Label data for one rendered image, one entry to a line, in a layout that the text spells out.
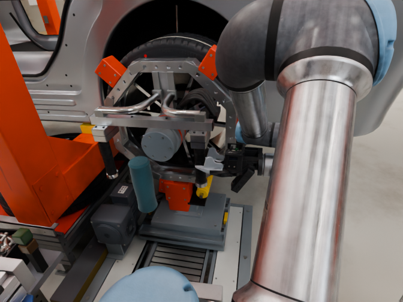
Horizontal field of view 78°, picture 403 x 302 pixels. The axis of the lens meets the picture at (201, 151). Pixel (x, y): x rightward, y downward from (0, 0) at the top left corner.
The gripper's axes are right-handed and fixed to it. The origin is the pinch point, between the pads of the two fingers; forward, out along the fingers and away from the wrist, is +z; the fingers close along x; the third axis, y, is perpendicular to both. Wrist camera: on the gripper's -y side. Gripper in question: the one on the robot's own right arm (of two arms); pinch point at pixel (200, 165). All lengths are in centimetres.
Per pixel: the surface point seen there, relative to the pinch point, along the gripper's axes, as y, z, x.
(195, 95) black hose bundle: 20.8, 2.7, -9.0
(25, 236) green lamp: -18, 56, 24
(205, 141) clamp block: 9.9, -2.3, 1.4
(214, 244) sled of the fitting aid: -69, -1, -22
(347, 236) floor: -83, -79, -53
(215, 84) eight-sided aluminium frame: 20.9, -2.2, -20.7
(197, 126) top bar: 13.4, 0.8, -1.5
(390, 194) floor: -83, -120, -99
